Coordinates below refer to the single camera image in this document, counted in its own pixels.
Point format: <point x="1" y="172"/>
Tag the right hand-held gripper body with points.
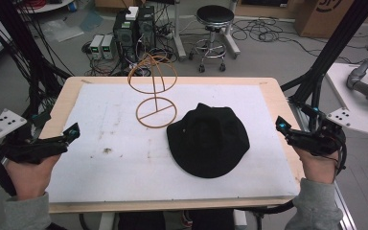
<point x="322" y="137"/>

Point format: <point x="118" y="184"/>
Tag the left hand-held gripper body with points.
<point x="28" y="150"/>

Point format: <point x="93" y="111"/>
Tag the black hat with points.
<point x="207" y="143"/>

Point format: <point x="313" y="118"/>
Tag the person's left hand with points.
<point x="32" y="177"/>

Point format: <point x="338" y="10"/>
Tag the person's right hand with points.
<point x="316" y="167"/>

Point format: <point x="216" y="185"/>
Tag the wooden table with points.
<point x="278" y="96"/>

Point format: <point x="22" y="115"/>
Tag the white table mat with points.
<point x="108" y="172"/>

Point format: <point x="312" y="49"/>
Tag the grey power supply unit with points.
<point x="96" y="46"/>
<point x="108" y="47"/>

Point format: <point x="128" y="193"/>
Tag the clear plastic sheet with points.
<point x="62" y="30"/>

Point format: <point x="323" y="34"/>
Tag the black computer tower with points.
<point x="125" y="36"/>
<point x="146" y="27"/>

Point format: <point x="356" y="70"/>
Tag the cardboard box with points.
<point x="329" y="16"/>

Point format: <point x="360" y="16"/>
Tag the white round table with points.
<point x="44" y="5"/>

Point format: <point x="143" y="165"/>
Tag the black round stool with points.
<point x="214" y="19"/>

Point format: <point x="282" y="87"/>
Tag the white box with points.
<point x="132" y="13"/>

